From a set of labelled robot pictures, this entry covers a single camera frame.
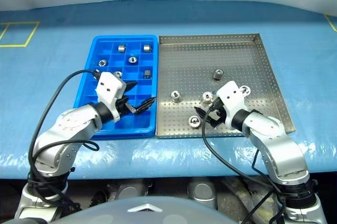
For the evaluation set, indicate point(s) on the grey rounded metal housing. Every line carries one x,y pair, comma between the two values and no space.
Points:
201,192
129,189

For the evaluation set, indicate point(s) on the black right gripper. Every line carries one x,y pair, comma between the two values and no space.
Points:
218,114

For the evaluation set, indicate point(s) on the yellow tape square outline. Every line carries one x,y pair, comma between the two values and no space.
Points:
13,46

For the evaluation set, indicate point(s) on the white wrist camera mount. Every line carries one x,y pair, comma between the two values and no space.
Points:
231,97
108,87

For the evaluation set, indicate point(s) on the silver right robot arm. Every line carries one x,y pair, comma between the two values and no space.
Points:
276,145

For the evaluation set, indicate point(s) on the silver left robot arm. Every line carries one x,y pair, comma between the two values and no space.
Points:
68,124

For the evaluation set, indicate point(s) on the blue compartment tray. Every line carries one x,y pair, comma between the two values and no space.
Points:
137,124

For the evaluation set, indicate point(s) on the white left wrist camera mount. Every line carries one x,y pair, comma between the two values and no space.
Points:
108,87

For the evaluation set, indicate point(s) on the dark toothed round part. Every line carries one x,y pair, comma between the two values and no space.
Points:
98,200

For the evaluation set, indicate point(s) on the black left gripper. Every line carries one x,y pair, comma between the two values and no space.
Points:
121,105

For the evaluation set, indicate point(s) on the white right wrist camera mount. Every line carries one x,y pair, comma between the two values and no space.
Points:
231,97

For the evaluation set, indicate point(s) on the grey robot torso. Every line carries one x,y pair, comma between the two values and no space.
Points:
147,216

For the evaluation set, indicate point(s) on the yellow tape strip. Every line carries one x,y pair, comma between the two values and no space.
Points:
332,23

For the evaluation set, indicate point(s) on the perforated metal tray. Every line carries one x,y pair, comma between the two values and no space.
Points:
200,55

